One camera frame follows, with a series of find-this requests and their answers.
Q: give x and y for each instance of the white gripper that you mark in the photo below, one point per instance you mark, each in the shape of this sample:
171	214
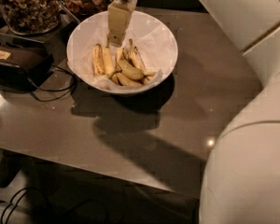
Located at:
119	17

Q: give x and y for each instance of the large curved yellow banana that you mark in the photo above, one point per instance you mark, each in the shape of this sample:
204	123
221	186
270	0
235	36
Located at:
127	69

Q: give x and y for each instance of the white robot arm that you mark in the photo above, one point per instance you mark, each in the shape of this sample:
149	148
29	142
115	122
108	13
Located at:
241	180

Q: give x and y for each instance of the back right banana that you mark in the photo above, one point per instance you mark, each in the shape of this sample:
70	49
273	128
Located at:
137	61

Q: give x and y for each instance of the white bowl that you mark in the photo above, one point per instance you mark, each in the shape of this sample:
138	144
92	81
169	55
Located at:
84	38

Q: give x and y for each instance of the leftmost spotted banana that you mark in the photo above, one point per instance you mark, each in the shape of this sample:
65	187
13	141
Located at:
97	61

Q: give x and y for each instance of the lower front banana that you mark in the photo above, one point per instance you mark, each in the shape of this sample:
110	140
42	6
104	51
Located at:
122	80

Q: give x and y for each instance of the dark metal stand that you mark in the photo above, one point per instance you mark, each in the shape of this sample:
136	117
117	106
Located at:
53	42

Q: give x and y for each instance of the glass jar of nuts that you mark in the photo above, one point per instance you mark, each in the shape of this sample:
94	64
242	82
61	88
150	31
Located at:
30	17

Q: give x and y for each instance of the black device with label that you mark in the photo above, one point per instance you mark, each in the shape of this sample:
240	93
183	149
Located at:
24	69

